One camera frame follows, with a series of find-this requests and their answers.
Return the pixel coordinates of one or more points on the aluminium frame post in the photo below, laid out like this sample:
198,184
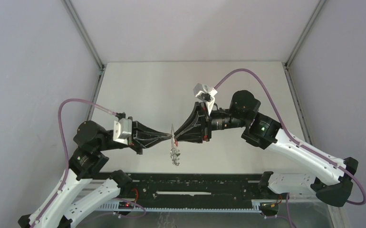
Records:
306,30
78,23

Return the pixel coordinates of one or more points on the metal disc keyring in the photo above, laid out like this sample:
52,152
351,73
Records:
174,153

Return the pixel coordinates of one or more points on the right aluminium frame post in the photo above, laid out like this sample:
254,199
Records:
306,30

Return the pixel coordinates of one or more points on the left aluminium frame post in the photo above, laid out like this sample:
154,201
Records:
78,23

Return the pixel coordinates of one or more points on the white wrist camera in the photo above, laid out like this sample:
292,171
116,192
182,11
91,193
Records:
205,93
122,131

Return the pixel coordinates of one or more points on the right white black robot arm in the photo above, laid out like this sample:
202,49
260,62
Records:
329,178

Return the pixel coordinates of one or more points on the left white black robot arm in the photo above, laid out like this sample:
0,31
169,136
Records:
61,209

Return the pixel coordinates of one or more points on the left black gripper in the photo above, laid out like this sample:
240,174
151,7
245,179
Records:
143,136

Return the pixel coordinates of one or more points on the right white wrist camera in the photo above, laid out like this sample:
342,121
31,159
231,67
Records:
205,93

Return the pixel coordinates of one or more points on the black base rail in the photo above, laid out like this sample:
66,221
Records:
200,191

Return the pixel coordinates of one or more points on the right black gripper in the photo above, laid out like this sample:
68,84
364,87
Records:
201,131

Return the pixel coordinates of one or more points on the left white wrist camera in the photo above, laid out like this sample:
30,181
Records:
122,131

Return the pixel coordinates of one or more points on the white slotted cable duct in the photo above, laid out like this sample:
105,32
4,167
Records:
114,206

